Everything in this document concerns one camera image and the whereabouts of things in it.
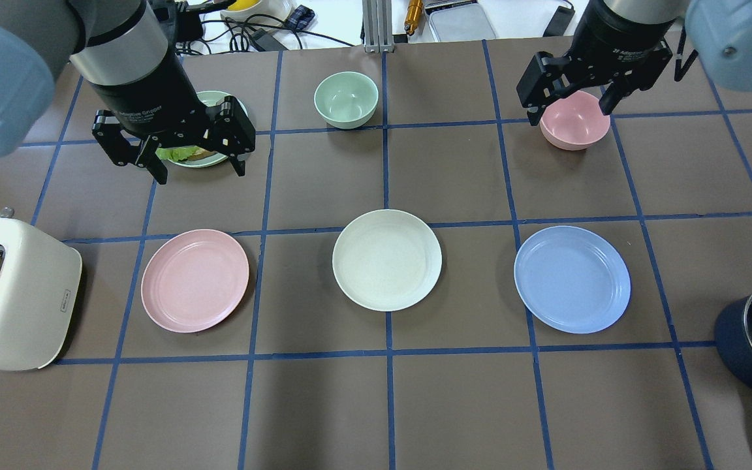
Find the green plate with sandwich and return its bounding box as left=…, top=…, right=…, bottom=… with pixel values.
left=156, top=90, right=228, bottom=168

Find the blue plate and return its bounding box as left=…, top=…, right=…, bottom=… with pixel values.
left=513, top=225, right=632, bottom=334

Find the pink bowl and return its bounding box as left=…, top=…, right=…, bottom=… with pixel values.
left=539, top=90, right=611, bottom=151

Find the aluminium frame post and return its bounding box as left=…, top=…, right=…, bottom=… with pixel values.
left=362, top=0, right=395, bottom=54

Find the cream white plate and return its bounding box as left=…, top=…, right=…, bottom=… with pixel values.
left=332, top=209, right=443, bottom=312

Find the pink plate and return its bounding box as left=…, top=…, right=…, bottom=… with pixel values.
left=140, top=229, right=250, bottom=334

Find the digital kitchen scale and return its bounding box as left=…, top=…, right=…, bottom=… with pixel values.
left=424, top=1, right=497, bottom=42

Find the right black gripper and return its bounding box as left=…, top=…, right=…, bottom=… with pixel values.
left=516, top=2, right=674, bottom=126

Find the white bowl with fruit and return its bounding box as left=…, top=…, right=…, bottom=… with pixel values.
left=219, top=1, right=296, bottom=22

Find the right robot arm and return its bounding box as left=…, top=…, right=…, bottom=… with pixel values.
left=516, top=1, right=752, bottom=125

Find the green bowl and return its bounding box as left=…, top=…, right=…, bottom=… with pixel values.
left=313, top=71, right=380, bottom=130

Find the white toaster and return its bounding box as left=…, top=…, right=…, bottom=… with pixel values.
left=0, top=218, right=82, bottom=371

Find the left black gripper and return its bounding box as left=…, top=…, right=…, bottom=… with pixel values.
left=92, top=51, right=257, bottom=185

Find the black phone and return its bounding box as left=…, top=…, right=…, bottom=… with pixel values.
left=542, top=5, right=576, bottom=37

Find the black power adapter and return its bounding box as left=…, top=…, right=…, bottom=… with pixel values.
left=249, top=29, right=289, bottom=52

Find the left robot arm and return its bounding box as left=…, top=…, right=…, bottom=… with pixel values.
left=0, top=1, right=256, bottom=184

